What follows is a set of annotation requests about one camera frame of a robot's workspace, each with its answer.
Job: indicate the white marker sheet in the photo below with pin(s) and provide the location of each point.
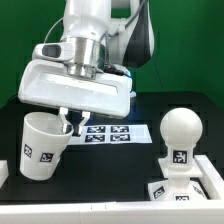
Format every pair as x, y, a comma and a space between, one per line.
112, 134

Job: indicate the white lamp shade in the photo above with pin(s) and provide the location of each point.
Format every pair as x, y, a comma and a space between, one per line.
43, 141

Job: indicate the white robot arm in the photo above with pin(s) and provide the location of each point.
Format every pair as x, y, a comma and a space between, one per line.
121, 27

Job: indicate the white frame wall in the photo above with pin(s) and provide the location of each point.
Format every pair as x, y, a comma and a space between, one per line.
161, 212

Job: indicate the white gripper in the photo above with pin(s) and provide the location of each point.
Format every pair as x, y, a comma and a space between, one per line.
70, 76

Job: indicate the white lamp bulb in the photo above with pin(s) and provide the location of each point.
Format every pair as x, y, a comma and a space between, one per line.
181, 129

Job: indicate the white lamp base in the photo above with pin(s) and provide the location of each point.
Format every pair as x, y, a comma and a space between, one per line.
178, 184

